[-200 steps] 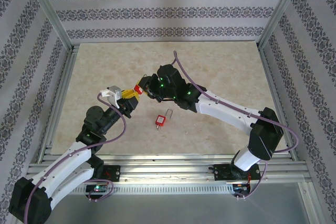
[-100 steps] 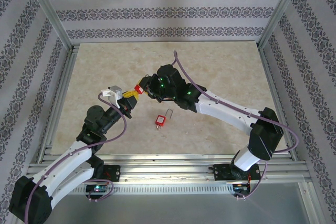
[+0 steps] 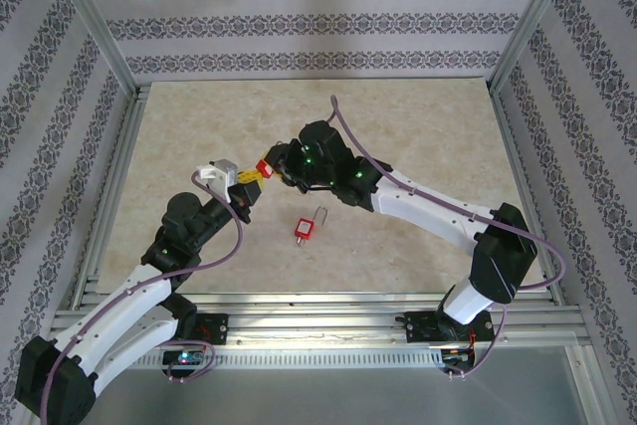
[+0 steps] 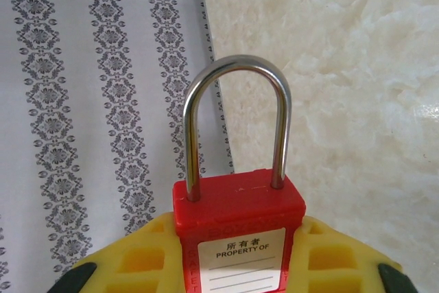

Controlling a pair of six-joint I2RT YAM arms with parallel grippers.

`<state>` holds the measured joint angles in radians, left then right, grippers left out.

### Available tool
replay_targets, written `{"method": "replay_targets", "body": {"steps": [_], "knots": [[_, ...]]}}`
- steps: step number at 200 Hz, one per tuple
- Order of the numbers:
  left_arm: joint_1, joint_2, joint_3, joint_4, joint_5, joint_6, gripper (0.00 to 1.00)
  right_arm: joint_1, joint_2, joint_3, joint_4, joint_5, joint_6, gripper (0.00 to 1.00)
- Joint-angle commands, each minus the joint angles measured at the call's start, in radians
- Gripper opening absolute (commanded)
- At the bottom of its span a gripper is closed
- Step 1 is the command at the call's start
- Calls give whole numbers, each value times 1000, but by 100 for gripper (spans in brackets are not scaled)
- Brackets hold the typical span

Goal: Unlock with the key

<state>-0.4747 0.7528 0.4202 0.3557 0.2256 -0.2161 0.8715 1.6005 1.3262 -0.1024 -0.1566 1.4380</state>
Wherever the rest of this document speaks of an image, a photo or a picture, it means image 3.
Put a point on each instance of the red padlock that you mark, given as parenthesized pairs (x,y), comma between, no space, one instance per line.
(263,167)
(302,229)

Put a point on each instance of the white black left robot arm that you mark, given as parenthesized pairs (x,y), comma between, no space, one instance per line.
(142,301)

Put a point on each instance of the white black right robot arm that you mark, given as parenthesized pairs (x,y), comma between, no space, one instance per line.
(428,218)

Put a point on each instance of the left controller board green light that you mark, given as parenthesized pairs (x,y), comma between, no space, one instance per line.
(185,358)

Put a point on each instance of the right controller board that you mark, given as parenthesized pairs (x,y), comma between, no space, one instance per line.
(455,356)

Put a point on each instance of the aluminium side rail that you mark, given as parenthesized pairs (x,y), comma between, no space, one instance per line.
(112,186)
(515,146)

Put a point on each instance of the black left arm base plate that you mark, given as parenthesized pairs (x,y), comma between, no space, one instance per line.
(216,328)

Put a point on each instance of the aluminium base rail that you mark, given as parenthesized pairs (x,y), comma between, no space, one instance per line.
(323,325)

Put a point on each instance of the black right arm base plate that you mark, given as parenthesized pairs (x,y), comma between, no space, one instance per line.
(420,328)

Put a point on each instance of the aluminium frame post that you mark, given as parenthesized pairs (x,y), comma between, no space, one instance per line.
(94,17)
(536,17)

